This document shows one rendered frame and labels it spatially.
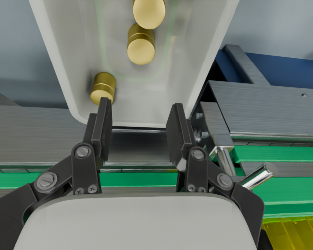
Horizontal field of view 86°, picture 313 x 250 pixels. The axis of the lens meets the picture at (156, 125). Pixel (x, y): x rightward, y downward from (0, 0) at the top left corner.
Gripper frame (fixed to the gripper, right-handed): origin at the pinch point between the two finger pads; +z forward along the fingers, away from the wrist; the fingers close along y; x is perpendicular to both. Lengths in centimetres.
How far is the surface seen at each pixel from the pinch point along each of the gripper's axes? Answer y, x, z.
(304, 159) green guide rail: 24.5, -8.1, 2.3
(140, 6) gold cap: -0.5, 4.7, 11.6
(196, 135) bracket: 9.9, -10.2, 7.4
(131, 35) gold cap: -1.2, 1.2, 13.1
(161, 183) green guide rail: 5.2, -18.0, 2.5
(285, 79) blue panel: 34.7, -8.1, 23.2
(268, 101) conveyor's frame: 22.8, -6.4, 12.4
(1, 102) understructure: -45, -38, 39
